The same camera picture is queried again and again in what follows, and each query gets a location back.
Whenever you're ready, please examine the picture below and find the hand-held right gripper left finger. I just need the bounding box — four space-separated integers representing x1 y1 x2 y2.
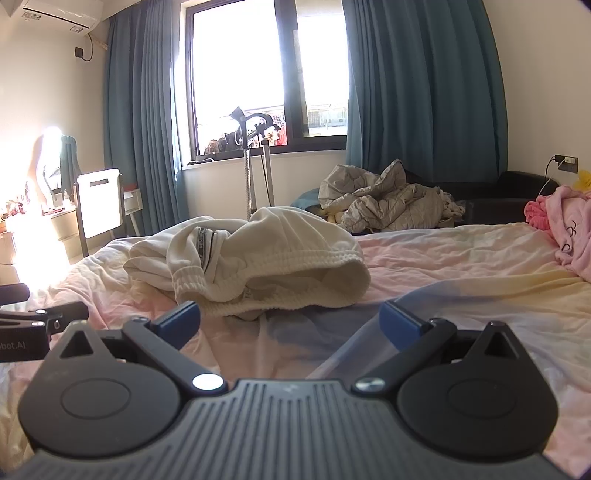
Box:
44 301 228 396

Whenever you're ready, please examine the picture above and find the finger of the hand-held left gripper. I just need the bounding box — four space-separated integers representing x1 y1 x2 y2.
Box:
0 302 90 331
0 283 31 306

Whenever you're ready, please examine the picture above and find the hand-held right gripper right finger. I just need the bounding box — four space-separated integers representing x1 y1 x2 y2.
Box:
353 299 534 396

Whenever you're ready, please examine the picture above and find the cream white garment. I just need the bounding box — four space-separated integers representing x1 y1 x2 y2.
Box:
124 206 373 323

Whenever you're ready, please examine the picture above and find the cluttered white dresser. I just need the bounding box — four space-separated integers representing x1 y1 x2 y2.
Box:
0 202 85 285

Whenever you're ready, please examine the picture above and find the pastel bed sheet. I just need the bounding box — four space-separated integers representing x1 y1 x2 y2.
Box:
0 222 591 477

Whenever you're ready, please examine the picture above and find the grey crumpled quilt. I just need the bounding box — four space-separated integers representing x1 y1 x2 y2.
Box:
318 159 467 234

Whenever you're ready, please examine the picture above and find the white backed chair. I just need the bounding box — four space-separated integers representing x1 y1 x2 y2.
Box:
74 168 126 257

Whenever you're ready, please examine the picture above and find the vanity mirror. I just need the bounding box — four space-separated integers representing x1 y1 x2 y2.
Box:
28 126 83 205

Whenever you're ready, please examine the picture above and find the teal hanging cloth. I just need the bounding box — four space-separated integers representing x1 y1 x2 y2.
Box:
60 135 83 193

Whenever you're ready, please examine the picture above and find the teal pillow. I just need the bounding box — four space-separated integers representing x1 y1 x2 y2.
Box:
291 191 325 212

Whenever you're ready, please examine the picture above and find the garment steamer stand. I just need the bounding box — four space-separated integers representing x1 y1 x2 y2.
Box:
223 106 290 220

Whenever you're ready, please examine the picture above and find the black sofa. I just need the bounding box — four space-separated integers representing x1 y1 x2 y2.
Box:
401 170 562 228

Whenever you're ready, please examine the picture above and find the light pink fleece robe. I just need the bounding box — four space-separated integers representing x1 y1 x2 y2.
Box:
538 185 591 280

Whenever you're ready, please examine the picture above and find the blue curtain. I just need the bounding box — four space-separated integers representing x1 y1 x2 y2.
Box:
342 0 509 180
103 0 200 241

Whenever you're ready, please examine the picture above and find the dark framed window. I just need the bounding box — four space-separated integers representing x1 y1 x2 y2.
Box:
180 0 350 162

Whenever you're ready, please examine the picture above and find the white air conditioner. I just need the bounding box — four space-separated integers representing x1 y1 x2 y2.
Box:
20 0 103 34

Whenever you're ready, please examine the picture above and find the charger cable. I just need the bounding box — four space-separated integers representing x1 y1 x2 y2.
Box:
536 157 562 200

